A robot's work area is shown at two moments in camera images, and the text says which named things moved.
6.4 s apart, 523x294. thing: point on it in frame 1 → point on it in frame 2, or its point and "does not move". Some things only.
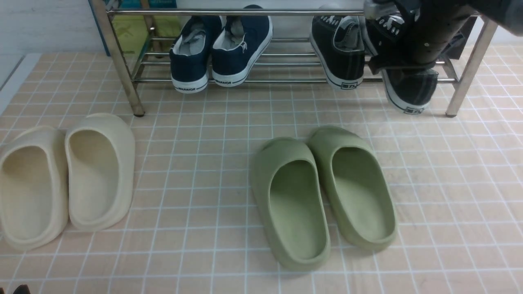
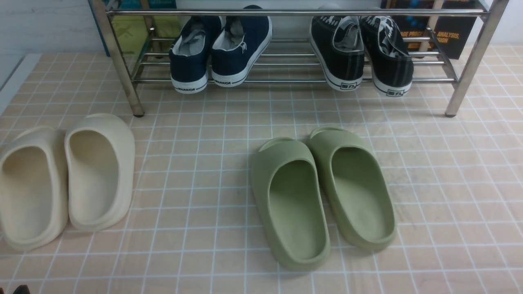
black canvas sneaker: [338, 43] does not move
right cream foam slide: [101, 150] does not move
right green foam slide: [358, 195] does not move
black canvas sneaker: [411, 91] → [390, 58]
